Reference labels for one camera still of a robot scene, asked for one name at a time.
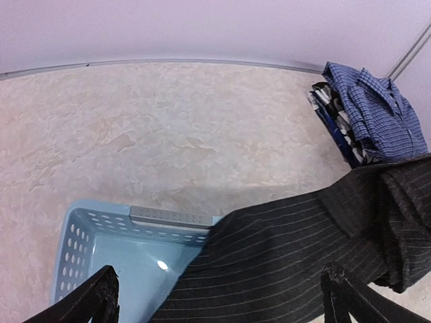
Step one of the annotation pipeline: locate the light blue plastic basket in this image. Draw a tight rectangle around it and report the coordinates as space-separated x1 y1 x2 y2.
50 200 221 322

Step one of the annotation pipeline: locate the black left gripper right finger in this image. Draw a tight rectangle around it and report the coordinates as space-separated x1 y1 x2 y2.
321 262 414 322

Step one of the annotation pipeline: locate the black pinstriped long sleeve shirt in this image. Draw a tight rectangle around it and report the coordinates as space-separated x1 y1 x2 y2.
151 155 430 322

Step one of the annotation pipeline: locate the blue checked folded shirt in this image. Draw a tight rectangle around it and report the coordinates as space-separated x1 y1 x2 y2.
323 62 428 162

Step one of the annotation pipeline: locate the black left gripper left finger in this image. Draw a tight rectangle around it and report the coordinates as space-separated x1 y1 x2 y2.
26 265 120 323

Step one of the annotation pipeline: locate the right aluminium corner post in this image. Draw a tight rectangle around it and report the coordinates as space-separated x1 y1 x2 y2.
385 22 431 80

